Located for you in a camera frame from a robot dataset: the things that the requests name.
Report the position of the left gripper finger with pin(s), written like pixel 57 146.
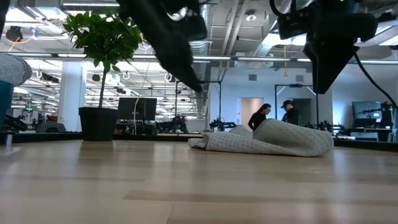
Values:
pixel 183 46
pixel 161 43

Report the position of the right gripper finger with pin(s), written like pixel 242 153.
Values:
pixel 339 70
pixel 323 74

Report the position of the grey waffle weave towel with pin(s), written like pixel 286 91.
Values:
pixel 280 140

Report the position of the black background robot arm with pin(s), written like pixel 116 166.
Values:
pixel 222 124

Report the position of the black monitor with lit screen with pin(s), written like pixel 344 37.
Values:
pixel 367 110

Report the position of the person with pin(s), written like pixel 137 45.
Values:
pixel 290 113
pixel 258 118

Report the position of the green plant in black pot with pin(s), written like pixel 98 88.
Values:
pixel 102 40

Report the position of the black background monitor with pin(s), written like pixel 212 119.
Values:
pixel 136 109

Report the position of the black ceiling fixture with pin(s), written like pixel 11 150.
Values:
pixel 14 33

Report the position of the teal plastic bin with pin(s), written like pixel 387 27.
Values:
pixel 5 102

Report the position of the black gantry frame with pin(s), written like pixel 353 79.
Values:
pixel 211 82
pixel 295 85

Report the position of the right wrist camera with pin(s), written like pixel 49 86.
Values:
pixel 293 26

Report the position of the silver metal post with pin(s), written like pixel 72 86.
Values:
pixel 8 141

